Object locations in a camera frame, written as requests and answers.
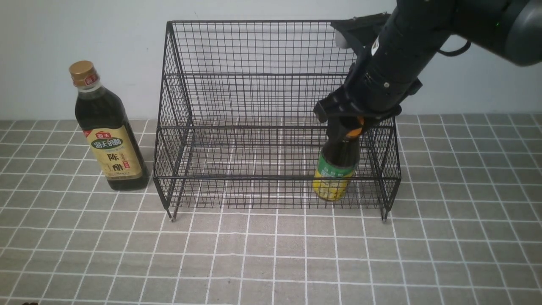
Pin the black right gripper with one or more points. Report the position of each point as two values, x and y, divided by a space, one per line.
371 93

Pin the orange-capped sauce bottle yellow label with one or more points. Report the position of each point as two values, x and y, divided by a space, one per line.
339 158

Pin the dark vinegar bottle gold label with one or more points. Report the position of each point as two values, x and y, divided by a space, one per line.
101 115

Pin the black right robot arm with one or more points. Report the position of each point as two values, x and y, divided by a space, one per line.
393 49

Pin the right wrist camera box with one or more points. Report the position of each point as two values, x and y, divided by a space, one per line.
357 33

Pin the black wire mesh shelf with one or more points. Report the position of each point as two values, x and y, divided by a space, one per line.
236 128

